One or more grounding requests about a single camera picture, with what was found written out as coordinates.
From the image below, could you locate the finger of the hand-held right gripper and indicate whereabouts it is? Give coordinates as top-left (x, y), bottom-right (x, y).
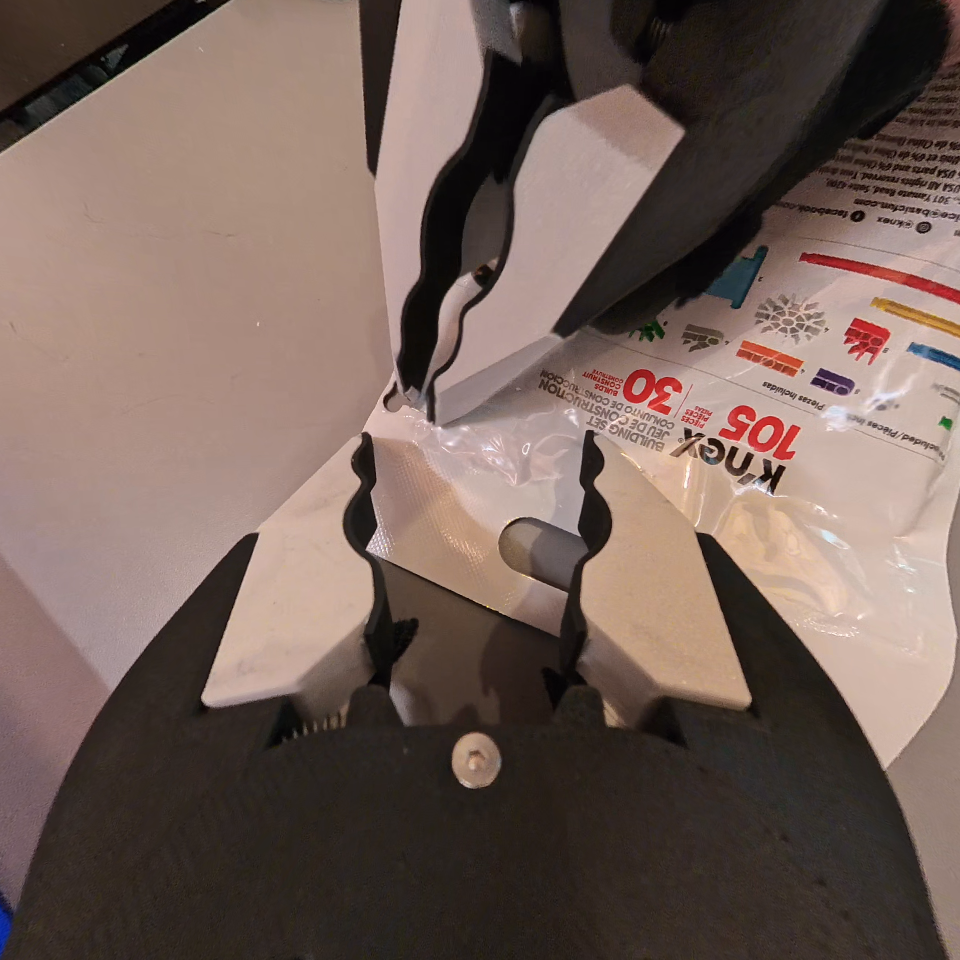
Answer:
top-left (373, 0), bottom-right (561, 408)
top-left (429, 84), bottom-right (688, 430)

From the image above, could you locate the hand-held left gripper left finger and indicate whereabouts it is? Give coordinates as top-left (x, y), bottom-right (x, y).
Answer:
top-left (202, 432), bottom-right (396, 715)

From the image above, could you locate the printed plastic toy bag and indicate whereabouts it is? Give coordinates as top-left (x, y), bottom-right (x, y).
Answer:
top-left (255, 63), bottom-right (960, 774)

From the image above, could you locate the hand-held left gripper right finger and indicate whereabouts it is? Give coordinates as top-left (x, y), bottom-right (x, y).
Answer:
top-left (558, 433), bottom-right (753, 730)

